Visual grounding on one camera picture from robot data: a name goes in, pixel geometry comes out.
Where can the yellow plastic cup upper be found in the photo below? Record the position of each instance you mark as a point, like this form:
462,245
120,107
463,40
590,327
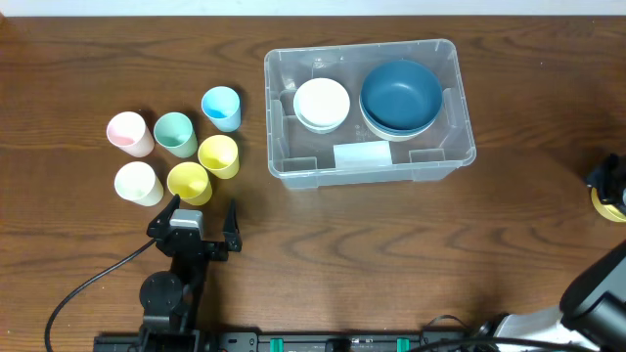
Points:
219,154

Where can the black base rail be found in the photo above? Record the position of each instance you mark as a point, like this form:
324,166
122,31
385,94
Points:
248,341

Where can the clear plastic storage container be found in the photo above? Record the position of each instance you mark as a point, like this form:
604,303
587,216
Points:
353,154

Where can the beige large bowl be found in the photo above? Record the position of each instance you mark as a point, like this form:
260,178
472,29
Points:
392,137

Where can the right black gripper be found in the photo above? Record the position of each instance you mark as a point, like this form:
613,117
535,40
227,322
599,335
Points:
608,181

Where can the light grey small bowl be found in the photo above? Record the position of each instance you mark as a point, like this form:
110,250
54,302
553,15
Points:
320,122

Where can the pink plastic cup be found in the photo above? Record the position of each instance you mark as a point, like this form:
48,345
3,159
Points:
129,132

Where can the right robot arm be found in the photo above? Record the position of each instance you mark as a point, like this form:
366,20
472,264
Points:
591,312

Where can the yellow plastic cup lower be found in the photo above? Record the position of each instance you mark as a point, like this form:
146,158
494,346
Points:
190,181

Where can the white small bowl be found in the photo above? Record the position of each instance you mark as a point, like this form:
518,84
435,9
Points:
321,94

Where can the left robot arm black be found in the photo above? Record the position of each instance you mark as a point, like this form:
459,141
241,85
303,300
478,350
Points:
171,299

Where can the yellow plastic cup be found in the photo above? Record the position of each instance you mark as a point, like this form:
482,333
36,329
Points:
190,181
219,154

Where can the blue plastic cup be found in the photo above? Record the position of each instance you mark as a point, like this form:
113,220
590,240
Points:
222,105

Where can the yellow small bowl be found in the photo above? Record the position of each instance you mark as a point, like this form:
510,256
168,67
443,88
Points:
608,211

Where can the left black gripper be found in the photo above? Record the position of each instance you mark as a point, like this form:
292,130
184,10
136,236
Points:
197,246

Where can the green plastic cup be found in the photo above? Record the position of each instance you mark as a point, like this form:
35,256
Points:
175,132

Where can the dark blue bowl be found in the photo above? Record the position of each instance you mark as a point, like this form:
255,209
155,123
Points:
365,112
401,97

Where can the white plastic cup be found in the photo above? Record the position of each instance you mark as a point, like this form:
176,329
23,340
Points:
137,182

